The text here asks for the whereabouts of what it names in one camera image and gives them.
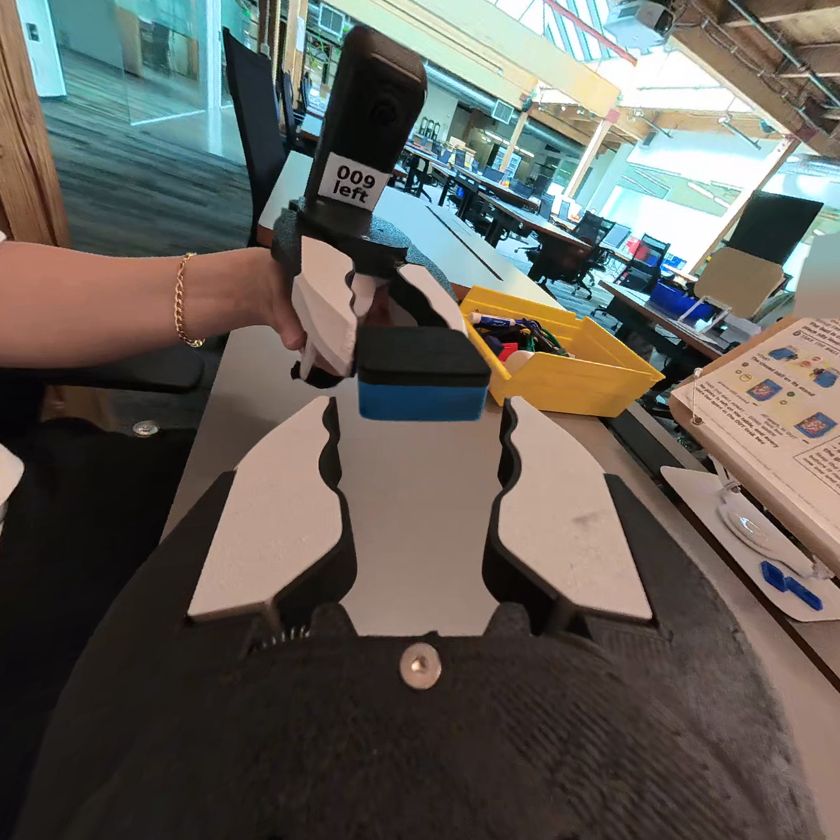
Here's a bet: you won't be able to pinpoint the white base board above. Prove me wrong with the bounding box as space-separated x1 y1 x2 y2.
659 465 840 623

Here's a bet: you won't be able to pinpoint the black office chair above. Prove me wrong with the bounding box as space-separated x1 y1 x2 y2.
221 26 291 248

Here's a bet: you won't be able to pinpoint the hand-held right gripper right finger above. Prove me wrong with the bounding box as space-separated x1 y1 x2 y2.
482 395 657 637

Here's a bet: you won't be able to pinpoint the gold chain bracelet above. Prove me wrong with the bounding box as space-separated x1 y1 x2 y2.
173 252 206 349

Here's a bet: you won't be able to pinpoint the yellow plastic bin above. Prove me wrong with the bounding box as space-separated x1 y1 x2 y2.
458 285 665 418

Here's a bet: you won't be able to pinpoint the person's left hand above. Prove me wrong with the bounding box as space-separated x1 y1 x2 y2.
257 249 309 357

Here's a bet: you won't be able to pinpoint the person's left forearm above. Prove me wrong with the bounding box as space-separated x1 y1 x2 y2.
0 241 277 370

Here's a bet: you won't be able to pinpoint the blue foam block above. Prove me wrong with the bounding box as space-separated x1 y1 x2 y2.
356 326 492 422

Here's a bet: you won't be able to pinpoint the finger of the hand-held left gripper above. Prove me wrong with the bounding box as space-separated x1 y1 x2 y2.
395 261 471 337

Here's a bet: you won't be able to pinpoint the black monitor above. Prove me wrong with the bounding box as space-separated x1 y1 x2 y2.
727 191 825 265

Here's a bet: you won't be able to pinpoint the black chair armrest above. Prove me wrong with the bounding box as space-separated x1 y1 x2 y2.
36 353 206 396

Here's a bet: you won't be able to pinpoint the blue storage bin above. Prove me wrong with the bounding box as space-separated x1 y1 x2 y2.
648 279 714 324

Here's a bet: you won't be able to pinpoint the brown document stand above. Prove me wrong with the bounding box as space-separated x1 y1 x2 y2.
693 245 786 320

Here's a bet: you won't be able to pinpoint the white ceiling unit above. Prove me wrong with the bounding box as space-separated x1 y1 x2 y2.
604 0 675 51

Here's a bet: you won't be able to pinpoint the white desk wood edge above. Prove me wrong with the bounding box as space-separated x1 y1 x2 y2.
257 151 567 311

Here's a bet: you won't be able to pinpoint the person's black trousers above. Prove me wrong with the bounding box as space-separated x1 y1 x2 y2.
0 416 199 840

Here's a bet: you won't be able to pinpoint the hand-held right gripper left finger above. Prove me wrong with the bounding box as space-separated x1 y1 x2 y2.
187 395 358 641

